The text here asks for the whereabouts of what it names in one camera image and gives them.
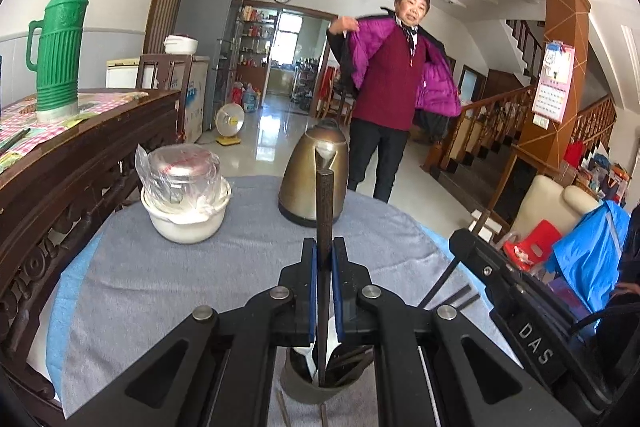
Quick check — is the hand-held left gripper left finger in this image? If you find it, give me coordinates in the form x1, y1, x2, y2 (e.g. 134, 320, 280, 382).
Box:
65, 237, 318, 427

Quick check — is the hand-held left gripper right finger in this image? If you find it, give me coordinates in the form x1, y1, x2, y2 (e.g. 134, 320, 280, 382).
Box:
331, 237, 582, 427

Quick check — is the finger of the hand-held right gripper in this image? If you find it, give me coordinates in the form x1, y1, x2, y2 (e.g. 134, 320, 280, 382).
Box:
448, 228, 507, 279

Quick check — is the white plastic spoon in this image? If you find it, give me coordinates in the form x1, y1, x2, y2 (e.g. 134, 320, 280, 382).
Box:
292, 344, 318, 380

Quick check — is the dark green utensil holder cup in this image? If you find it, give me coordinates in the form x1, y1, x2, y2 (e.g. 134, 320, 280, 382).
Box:
279, 344, 381, 405

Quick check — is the white step stool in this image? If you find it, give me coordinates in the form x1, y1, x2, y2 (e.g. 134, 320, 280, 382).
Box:
470, 208, 508, 240

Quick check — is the red plastic chair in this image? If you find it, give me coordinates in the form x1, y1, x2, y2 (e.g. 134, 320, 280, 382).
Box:
503, 220, 563, 273

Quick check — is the cream armchair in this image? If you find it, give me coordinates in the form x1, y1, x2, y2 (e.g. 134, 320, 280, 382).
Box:
510, 175, 601, 243

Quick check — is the blue plastic bag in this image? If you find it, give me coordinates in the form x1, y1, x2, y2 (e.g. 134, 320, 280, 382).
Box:
545, 200, 631, 313

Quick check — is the bronze electric kettle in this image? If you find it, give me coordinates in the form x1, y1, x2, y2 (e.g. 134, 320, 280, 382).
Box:
278, 118, 350, 227

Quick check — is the wooden stair railing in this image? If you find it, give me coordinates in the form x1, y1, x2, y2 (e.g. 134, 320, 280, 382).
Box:
425, 84, 618, 180

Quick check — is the white ceramic bowl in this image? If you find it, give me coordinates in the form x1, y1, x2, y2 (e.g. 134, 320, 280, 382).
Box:
141, 179, 233, 244

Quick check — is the round electric heater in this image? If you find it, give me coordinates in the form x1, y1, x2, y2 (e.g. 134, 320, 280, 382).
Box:
215, 103, 246, 146

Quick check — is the white chest freezer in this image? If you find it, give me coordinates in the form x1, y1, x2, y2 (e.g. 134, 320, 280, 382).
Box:
106, 55, 211, 144

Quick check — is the light blue tablecloth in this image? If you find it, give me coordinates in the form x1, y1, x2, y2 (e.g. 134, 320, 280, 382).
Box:
45, 227, 453, 390

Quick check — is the carved wooden sideboard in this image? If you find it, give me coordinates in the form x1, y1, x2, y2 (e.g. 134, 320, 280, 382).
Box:
0, 89, 181, 408

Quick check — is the wooden chair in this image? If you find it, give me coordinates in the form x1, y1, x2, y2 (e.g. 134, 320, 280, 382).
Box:
136, 53, 193, 142

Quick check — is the white rice cooker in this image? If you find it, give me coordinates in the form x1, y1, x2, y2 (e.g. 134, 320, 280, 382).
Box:
164, 35, 199, 55

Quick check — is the grey refrigerator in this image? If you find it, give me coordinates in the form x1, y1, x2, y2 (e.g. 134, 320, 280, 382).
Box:
172, 0, 244, 132

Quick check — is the pink checkered cloth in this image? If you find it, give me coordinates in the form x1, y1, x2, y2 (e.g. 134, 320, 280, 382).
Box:
0, 91, 150, 172

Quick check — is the black flat stick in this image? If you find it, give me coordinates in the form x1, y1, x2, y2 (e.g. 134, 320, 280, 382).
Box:
0, 128, 31, 156

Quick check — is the green thermos flask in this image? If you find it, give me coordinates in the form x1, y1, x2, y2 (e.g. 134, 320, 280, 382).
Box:
26, 0, 90, 124

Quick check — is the pink wall calendar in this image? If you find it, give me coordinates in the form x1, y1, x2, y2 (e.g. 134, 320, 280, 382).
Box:
531, 41, 576, 124

